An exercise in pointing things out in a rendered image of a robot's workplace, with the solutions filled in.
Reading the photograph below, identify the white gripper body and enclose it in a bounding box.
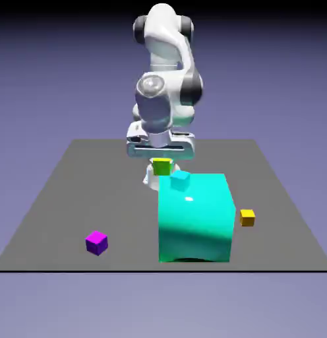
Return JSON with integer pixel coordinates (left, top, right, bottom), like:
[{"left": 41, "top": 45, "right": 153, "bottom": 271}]
[{"left": 126, "top": 130, "right": 195, "bottom": 161}]

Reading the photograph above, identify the small cyan cube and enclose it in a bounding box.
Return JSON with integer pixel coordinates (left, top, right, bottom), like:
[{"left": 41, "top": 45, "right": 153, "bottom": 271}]
[{"left": 169, "top": 170, "right": 191, "bottom": 193}]

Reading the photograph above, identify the small purple cube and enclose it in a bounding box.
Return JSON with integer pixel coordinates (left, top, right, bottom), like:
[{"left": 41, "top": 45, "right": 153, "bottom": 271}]
[{"left": 84, "top": 230, "right": 109, "bottom": 257}]

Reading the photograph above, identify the small yellow cube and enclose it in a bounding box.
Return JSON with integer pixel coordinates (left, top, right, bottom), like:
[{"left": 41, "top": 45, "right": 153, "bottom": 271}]
[{"left": 239, "top": 209, "right": 256, "bottom": 227}]

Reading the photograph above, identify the large turquoise box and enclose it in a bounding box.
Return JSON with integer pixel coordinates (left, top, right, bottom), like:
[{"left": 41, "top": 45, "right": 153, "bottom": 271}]
[{"left": 158, "top": 172, "right": 237, "bottom": 264}]

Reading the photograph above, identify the small green cube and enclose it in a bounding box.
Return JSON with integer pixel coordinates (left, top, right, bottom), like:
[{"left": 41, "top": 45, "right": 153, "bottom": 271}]
[{"left": 152, "top": 157, "right": 172, "bottom": 177}]

